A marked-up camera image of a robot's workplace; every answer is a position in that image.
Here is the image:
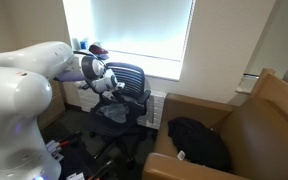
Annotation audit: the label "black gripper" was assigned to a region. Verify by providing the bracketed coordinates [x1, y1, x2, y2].
[106, 89, 127, 106]

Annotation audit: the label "blue t-shirt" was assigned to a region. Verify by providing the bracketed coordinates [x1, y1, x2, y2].
[98, 103, 130, 124]

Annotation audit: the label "black mesh office chair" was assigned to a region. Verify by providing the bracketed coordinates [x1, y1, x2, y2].
[80, 61, 152, 168]

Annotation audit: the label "maroon object on windowsill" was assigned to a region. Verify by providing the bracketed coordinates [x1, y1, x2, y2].
[88, 42, 110, 61]

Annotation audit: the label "blue bottle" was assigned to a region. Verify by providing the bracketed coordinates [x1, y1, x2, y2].
[79, 39, 88, 51]

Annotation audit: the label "wooden dresser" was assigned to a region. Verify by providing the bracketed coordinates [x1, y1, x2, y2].
[38, 79, 67, 130]

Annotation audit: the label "black long tool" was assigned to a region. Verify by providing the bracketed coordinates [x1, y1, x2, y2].
[87, 159, 116, 180]

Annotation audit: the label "white small boxes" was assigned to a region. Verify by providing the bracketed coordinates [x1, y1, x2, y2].
[44, 139, 65, 163]

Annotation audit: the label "white flat packet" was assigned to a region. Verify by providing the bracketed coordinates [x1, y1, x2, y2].
[65, 171, 86, 180]

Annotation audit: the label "black garment with white label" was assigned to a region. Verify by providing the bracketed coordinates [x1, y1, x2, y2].
[167, 116, 233, 174]

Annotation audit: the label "tan leather armchair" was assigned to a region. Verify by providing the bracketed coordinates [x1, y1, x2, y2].
[142, 68, 288, 180]

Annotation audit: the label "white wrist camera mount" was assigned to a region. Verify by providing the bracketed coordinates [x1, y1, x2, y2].
[115, 81, 127, 91]

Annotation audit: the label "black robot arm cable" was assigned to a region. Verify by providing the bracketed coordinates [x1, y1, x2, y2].
[73, 49, 108, 62]

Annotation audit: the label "red-handled tool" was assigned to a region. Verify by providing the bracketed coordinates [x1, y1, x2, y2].
[58, 130, 82, 148]

